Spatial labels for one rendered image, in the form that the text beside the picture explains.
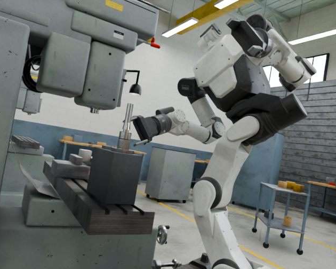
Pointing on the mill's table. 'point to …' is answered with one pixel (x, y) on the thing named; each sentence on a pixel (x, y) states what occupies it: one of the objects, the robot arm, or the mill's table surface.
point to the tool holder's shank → (128, 118)
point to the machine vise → (71, 168)
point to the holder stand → (114, 175)
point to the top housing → (122, 14)
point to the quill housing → (102, 77)
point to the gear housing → (104, 31)
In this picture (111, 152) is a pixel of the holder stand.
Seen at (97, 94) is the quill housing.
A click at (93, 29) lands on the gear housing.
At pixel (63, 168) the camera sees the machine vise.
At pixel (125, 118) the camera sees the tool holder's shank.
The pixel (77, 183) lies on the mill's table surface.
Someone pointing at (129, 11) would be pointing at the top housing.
